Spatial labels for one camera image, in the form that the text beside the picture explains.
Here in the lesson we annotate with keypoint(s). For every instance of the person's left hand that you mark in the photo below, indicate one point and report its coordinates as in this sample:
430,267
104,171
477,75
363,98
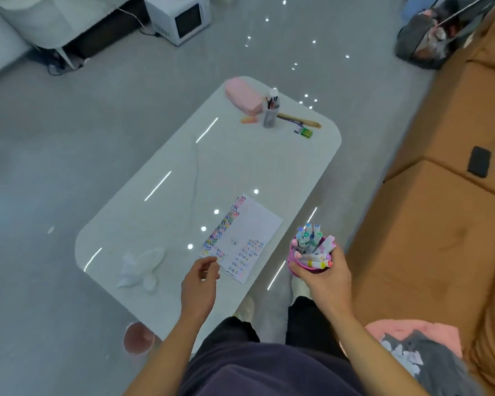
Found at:
198,292

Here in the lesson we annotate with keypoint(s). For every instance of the person's right hand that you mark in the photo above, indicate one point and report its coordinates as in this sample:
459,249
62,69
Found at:
330,290

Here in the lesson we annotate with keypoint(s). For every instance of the pink perforated pen holder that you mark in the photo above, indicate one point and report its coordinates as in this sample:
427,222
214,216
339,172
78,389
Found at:
292,256

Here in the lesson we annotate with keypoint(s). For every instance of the bunch of white markers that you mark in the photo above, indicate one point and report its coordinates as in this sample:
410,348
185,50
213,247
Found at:
309,243

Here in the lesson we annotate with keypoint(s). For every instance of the paper with coloured squiggles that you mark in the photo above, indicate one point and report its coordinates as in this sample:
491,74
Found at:
251,226

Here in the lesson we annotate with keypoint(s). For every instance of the person's right forearm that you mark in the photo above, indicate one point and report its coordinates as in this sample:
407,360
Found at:
371,358

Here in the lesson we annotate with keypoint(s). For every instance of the person's left forearm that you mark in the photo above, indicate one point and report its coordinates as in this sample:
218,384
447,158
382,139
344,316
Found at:
161,362

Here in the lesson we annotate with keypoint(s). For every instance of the person's right white shoe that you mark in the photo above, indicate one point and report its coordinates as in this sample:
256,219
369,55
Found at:
299,290

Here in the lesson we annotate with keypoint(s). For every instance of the black trousers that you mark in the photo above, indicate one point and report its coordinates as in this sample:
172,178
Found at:
309,325

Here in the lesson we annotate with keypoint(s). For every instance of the crumpled white tissue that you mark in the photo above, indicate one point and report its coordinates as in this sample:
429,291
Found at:
140,265

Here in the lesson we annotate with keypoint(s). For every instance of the pink waste bin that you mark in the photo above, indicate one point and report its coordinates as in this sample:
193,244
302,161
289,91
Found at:
136,340

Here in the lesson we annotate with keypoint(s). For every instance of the dark purple shirt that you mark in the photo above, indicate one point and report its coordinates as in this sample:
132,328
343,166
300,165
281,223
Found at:
264,375

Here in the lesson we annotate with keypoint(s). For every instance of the brown sofa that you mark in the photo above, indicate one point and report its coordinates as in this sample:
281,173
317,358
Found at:
429,226

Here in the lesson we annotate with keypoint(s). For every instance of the pink grey plush cushion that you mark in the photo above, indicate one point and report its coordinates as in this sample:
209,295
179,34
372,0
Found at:
429,358

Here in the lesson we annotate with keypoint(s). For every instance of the green highlighter set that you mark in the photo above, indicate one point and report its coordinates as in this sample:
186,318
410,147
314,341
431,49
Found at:
305,133

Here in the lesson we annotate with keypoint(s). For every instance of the pink yellow eraser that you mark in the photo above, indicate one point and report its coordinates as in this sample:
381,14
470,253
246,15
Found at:
249,119

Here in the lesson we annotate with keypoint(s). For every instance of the clear plastic pen cup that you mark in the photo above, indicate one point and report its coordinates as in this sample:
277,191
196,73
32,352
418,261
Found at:
270,119

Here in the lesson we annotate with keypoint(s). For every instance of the bunch of dark pens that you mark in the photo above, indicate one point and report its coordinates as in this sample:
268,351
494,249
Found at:
272,102

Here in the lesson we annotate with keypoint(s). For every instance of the pink pencil case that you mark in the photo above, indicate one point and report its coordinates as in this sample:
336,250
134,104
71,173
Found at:
243,96

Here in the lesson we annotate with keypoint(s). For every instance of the grey pink plush bag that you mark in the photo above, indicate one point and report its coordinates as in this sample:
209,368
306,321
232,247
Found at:
420,41

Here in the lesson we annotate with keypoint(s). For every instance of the white microwave oven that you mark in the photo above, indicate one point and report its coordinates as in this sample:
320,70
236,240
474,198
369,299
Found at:
165,16

